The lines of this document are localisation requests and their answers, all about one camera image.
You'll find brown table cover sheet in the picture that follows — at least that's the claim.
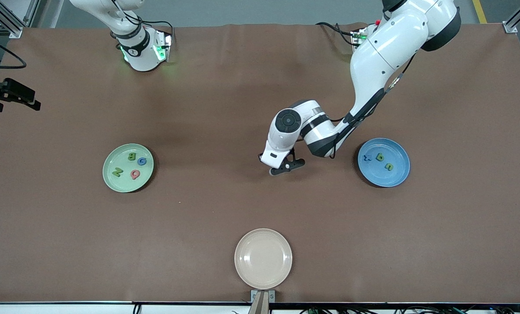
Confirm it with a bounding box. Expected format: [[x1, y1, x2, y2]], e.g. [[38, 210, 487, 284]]
[[0, 23, 520, 304]]

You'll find blue round plate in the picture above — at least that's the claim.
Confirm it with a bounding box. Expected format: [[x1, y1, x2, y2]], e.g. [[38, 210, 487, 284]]
[[357, 138, 411, 188]]

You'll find beige round plate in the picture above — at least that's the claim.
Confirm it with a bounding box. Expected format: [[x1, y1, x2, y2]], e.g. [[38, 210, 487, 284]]
[[234, 228, 293, 290]]

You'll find green round plate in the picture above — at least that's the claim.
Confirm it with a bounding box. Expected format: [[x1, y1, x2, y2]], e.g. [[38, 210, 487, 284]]
[[102, 143, 155, 193]]

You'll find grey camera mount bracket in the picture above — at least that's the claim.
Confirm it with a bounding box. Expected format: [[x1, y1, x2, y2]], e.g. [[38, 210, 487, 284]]
[[248, 290, 276, 314]]

